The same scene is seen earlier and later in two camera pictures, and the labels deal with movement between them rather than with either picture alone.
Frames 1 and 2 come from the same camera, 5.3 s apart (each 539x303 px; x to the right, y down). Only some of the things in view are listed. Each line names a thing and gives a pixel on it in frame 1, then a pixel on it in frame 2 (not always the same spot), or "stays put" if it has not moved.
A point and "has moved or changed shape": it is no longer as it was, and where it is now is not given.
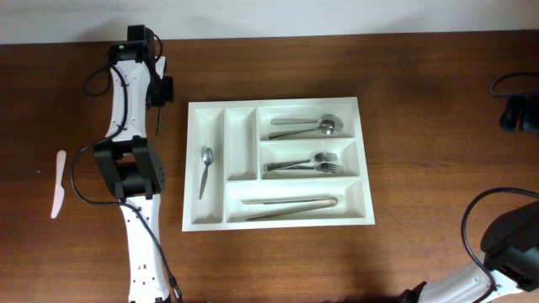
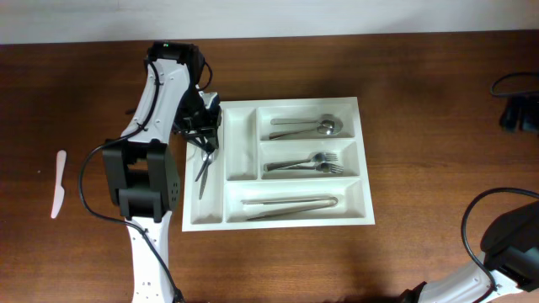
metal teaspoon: [207, 155] stays put
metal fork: [319, 157] stays put
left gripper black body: [162, 91] to [194, 115]
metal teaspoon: [159, 114] has moved or changed shape
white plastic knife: [60, 191] stays put
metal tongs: [259, 201] stays put
